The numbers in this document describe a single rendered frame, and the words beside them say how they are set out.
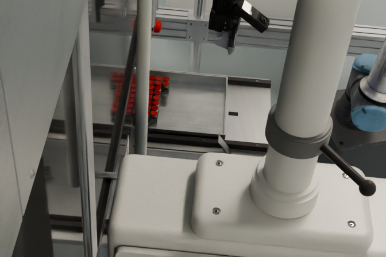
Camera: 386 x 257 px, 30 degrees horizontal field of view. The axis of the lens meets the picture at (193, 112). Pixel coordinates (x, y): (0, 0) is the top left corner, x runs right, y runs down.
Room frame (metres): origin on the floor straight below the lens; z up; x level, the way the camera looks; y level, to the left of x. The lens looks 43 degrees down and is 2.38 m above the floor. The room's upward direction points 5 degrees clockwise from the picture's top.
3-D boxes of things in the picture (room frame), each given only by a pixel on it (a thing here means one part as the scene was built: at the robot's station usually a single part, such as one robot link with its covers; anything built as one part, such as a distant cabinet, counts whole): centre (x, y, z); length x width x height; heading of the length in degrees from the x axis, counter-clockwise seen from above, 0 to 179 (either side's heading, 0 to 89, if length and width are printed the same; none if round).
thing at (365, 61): (1.74, -0.54, 0.96); 0.13 x 0.12 x 0.14; 176
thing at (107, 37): (1.07, 0.17, 1.51); 0.47 x 0.01 x 0.59; 0
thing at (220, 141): (1.43, -0.15, 0.91); 0.14 x 0.03 x 0.06; 90
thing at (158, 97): (1.60, 0.11, 0.91); 0.18 x 0.02 x 0.05; 0
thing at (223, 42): (1.63, -0.07, 1.12); 0.06 x 0.03 x 0.09; 81
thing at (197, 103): (1.60, 0.07, 0.90); 0.34 x 0.26 x 0.04; 90
